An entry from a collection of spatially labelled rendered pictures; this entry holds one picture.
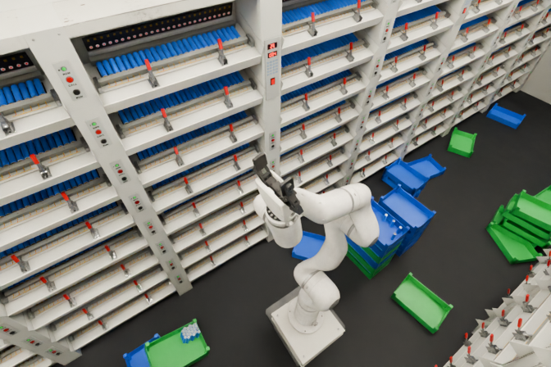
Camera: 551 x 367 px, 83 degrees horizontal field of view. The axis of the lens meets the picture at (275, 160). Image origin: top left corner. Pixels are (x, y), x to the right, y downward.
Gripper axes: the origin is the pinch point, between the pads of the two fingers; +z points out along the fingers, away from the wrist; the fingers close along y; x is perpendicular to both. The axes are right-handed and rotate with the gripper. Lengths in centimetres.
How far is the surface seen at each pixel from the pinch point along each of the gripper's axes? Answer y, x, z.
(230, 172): 64, 10, -73
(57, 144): 76, -41, -19
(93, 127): 65, -27, -13
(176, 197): 66, -19, -68
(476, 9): 48, 198, -62
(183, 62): 69, 11, -10
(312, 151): 62, 64, -101
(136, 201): 65, -33, -54
